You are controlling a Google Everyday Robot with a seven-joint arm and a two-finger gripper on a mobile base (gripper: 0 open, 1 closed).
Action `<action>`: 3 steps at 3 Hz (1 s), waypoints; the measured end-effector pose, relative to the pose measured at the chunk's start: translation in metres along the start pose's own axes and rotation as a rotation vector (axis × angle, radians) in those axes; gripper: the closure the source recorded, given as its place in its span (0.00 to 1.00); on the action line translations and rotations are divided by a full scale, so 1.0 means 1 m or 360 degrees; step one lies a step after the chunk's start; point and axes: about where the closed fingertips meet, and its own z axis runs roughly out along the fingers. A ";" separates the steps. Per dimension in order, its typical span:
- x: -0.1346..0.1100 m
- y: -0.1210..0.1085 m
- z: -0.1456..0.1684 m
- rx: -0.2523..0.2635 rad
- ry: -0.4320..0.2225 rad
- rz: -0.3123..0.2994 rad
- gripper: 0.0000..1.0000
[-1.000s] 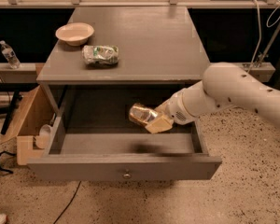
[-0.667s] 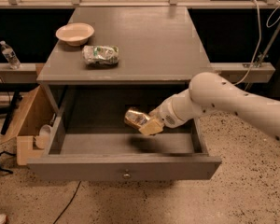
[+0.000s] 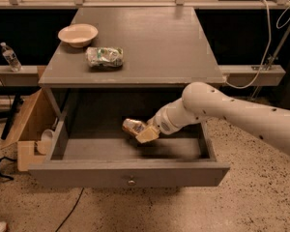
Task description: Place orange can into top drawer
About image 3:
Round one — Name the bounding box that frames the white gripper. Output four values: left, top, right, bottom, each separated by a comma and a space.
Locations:
136, 99, 200, 143

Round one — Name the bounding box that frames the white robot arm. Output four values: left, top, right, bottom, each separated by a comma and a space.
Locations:
136, 82, 290, 156

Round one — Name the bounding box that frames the round metal drawer knob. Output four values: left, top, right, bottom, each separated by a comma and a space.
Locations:
127, 177, 136, 187

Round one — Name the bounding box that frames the grey open top drawer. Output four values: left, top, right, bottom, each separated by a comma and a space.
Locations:
29, 90, 230, 188

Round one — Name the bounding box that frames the white bowl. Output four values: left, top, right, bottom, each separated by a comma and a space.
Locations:
58, 24, 99, 48

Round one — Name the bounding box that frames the clear plastic water bottle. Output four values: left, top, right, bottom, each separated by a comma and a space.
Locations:
0, 43, 21, 73

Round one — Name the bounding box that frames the open cardboard box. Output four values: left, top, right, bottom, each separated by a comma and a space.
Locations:
1, 90, 56, 172

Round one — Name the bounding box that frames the crushed green white can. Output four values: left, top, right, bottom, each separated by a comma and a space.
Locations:
85, 46, 124, 68

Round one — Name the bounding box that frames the black floor cable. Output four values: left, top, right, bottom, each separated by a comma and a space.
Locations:
54, 187, 85, 232

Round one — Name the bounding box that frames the grey wooden cabinet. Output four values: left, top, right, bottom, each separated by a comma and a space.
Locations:
39, 7, 224, 115

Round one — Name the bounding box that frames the white cup in box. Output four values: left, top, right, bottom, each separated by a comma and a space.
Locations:
36, 130, 54, 155

